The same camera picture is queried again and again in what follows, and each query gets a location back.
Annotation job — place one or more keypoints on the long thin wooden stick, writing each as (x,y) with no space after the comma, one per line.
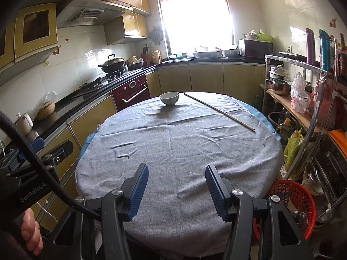
(219,111)

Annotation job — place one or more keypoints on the knife block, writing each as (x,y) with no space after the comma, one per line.
(145,55)

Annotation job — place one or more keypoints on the yellow side base cabinets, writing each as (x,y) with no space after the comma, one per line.
(89,119)

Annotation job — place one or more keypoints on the yellow base cabinets under window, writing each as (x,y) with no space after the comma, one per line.
(211,77)

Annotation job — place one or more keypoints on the steel kitchenware pile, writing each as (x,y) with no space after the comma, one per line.
(322,173)

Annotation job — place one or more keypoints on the yellow corner wall cabinet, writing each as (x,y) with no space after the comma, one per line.
(5,48)

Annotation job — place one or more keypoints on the grey tablecloth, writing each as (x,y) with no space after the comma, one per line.
(176,146)

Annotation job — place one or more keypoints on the maroon built-in oven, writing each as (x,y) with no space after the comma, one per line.
(131,89)

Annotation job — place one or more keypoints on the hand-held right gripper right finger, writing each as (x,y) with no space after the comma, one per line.
(215,189)

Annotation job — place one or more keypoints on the person's left hand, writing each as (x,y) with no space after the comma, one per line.
(31,233)

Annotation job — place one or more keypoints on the orange plastic tray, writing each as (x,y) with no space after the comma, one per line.
(337,138)

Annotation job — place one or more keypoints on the metal storage rack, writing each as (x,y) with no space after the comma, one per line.
(320,105)

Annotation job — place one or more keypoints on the cooking oil bottle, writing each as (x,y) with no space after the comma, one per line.
(284,130)

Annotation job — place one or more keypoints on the purple thermos bottle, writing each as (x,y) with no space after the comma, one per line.
(310,46)

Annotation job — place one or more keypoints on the gas stove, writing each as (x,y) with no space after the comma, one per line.
(108,78)

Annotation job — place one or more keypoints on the small dark frying pan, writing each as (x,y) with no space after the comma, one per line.
(135,63)

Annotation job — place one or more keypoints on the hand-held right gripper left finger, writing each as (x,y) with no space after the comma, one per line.
(138,189)

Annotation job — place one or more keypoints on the white and pink plastic bag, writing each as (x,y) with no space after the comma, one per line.
(299,94)

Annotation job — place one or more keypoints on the clay pot in plastic bag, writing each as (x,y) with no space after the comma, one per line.
(44,107)

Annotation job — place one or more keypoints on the steel pot with lid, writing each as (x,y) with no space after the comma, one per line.
(279,85)

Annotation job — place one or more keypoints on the black wok with lid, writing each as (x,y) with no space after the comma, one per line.
(113,63)

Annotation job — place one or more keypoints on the wide metal basin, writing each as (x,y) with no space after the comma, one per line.
(206,54)

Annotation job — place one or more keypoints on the bowl on microwave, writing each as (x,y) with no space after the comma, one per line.
(250,35)

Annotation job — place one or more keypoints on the small white cooker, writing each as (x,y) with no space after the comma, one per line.
(23,123)

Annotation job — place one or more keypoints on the yellow cabinet beside hood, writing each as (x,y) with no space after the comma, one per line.
(130,28)

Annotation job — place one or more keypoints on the dark hanging wall item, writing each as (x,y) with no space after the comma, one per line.
(156,35)

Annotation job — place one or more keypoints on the yellow bottle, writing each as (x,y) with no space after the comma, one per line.
(156,55)

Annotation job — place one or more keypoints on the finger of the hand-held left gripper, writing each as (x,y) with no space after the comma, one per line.
(37,143)
(62,149)

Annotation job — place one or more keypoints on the green plastic basin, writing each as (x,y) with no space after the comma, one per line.
(264,35)

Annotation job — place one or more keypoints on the red plastic basket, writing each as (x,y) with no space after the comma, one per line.
(298,195)

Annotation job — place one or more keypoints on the range hood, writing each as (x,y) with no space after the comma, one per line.
(92,12)

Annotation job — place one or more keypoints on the kitchen window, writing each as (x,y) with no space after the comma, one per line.
(193,13)

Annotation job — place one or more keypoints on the black kitchen countertop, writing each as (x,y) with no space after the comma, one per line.
(81,94)

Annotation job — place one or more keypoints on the yellow green plastic bag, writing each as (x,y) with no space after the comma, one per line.
(294,146)

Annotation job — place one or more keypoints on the stack of white plates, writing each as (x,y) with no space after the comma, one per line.
(278,71)

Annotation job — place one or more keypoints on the deep metal basin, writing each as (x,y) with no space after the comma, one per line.
(229,52)

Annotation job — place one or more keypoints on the yellow cabinet with brown panel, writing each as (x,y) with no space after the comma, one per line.
(35,29)

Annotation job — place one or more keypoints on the wooden shelf board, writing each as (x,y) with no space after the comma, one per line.
(290,105)

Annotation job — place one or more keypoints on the microwave oven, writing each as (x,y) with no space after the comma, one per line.
(254,47)

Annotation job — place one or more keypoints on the red wall sticker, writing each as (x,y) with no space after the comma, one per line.
(56,51)

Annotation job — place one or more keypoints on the red translucent plastic bag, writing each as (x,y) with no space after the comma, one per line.
(316,94)

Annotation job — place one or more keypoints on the teal thermos bottle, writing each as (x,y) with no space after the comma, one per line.
(324,50)

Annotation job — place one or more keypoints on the white ceramic bowl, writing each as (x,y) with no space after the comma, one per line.
(169,98)

